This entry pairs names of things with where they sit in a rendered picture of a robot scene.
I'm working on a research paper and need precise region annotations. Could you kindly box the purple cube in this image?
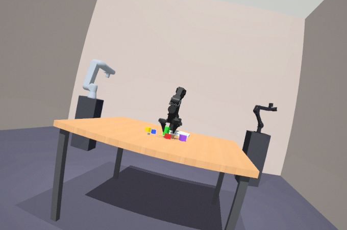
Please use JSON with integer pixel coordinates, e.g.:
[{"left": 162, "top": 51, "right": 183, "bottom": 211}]
[{"left": 179, "top": 135, "right": 187, "bottom": 142}]

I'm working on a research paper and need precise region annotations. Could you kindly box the red block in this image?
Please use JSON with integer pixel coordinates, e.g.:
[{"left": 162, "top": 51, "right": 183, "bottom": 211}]
[{"left": 164, "top": 133, "right": 171, "bottom": 139}]

